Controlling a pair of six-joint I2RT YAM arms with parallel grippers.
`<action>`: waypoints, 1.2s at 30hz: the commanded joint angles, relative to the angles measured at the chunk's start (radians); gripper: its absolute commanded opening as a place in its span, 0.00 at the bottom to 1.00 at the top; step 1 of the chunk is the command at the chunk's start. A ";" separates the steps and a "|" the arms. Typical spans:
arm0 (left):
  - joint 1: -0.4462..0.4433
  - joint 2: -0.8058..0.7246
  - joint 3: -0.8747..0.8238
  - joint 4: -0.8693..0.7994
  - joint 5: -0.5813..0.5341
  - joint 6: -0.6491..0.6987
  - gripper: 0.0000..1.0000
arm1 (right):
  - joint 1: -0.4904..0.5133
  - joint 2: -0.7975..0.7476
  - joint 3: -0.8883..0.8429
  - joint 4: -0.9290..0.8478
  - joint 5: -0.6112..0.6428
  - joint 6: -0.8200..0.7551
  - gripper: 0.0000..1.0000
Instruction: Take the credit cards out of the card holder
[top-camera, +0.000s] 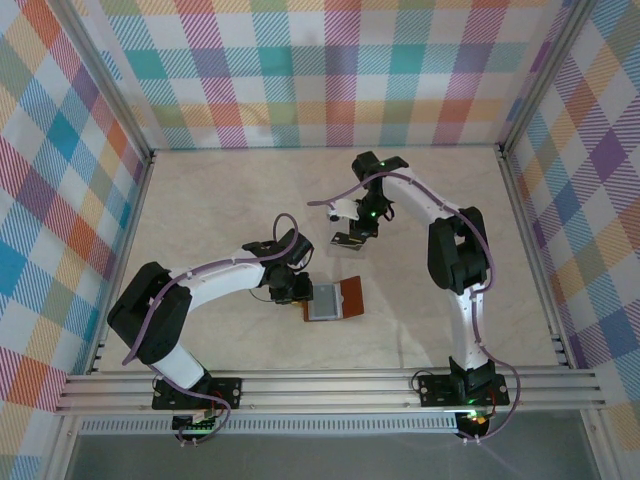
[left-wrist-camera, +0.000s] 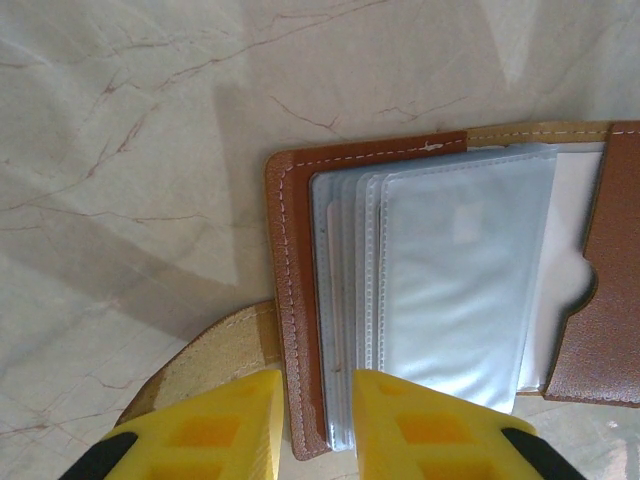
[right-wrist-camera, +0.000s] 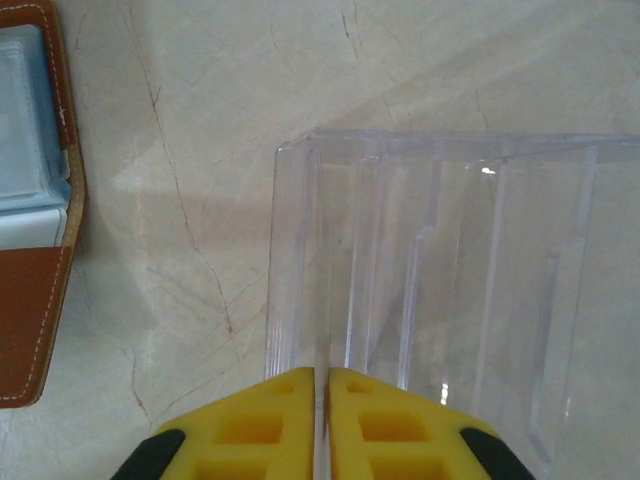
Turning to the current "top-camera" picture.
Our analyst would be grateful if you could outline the dark credit card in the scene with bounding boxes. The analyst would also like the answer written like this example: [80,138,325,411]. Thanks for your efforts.
[329,231,366,254]

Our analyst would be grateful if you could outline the brown leather card holder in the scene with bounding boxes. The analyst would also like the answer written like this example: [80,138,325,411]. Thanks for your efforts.
[303,276,365,324]

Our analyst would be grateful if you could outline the plaid backdrop cloth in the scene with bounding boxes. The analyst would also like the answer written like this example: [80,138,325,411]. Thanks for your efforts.
[504,0,640,480]
[0,0,151,480]
[74,0,576,150]

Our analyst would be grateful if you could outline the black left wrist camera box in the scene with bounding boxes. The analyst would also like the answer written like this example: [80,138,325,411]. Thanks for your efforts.
[242,228,317,274]

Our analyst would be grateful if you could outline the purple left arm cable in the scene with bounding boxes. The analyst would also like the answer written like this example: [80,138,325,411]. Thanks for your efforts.
[122,213,301,447]

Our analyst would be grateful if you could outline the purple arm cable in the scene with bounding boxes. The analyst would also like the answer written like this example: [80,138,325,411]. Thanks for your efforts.
[305,169,524,444]
[122,213,301,447]

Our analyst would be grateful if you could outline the aluminium rail beam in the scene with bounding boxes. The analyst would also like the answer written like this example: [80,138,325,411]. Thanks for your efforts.
[53,368,607,417]

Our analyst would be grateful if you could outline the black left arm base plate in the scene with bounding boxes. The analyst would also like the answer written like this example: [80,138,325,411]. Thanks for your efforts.
[152,377,243,412]

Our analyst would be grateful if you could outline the slotted grey cable duct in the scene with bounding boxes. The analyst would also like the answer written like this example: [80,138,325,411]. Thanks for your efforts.
[79,418,459,436]

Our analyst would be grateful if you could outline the aluminium side rail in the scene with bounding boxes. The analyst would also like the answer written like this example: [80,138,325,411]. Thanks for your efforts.
[497,149,579,371]
[85,153,157,376]

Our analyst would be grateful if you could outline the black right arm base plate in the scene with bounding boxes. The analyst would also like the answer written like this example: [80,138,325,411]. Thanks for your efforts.
[416,372,511,408]

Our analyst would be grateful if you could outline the aluminium frame post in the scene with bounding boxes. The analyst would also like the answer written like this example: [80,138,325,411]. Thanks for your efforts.
[499,0,591,157]
[57,0,155,160]

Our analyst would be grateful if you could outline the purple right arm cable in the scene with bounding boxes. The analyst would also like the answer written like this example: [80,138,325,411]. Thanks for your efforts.
[305,169,524,444]

